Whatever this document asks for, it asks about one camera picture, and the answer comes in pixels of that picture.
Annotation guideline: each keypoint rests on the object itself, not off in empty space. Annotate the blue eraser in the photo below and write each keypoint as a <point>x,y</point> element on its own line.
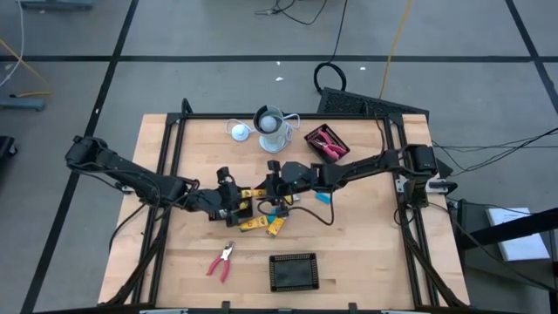
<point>271,218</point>
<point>322,197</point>

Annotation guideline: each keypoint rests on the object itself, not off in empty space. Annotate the white booklet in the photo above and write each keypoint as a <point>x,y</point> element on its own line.
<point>523,248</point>

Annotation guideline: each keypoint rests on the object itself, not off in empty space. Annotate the black plastic mesh basket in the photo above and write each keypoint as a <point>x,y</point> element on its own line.
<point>315,131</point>
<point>215,216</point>
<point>293,274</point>

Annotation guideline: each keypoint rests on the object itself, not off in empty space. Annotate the black caster wheel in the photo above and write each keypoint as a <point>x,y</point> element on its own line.
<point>6,148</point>

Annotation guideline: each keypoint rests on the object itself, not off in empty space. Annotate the yellow supply pack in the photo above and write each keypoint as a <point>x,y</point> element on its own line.
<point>254,223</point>
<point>276,226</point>
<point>295,198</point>
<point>244,204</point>
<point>261,192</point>

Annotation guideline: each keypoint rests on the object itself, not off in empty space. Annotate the grey stand foot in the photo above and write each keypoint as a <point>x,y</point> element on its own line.
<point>22,104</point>

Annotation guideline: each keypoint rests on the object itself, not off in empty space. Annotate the black mesh computer case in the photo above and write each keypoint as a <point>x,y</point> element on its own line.
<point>349,102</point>

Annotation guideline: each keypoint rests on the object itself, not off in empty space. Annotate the silver mounting bracket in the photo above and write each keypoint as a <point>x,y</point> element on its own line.
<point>400,184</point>

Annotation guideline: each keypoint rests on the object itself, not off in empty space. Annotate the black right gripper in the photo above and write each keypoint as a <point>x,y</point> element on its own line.
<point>298,176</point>

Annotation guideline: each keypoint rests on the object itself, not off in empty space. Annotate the white cylindrical lamp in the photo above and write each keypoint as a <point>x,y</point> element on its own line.
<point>279,135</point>

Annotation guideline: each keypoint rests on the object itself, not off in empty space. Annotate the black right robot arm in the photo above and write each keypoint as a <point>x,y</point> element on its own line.
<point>357,168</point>

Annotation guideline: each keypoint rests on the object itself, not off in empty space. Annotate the black metal beam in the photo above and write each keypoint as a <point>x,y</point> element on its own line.
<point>501,229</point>

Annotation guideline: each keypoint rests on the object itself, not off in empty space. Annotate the black aluminium table frame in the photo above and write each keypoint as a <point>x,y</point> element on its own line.
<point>283,116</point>

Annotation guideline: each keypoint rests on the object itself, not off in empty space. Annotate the grey metal base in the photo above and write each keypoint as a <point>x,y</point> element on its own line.
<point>56,4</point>

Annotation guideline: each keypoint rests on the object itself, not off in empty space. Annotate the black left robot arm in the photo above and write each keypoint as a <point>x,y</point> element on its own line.
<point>131,174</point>

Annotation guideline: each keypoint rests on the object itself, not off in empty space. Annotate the white round puck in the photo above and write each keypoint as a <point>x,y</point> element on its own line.
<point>240,132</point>

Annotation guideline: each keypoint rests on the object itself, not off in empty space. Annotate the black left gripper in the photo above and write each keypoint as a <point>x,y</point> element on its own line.
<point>229,200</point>

